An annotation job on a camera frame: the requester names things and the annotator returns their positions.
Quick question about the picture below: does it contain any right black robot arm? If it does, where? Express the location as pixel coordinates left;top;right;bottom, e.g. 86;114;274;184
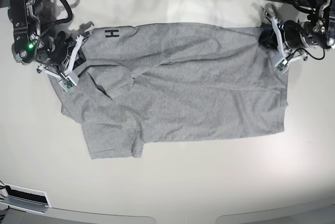
7;0;86;74

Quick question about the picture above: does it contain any white cable tray box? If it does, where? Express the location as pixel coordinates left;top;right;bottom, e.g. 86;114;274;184
1;182;52;215

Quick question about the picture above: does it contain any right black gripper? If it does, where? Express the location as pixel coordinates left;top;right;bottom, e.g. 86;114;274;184
35;31;86;69

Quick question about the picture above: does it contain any grey t-shirt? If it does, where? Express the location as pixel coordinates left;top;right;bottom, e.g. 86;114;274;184
50;23;288;159

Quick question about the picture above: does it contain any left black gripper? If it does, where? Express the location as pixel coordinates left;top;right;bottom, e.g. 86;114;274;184
259;20;314;50

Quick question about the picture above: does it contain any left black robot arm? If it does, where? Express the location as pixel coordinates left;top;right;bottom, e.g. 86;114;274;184
274;0;334;51

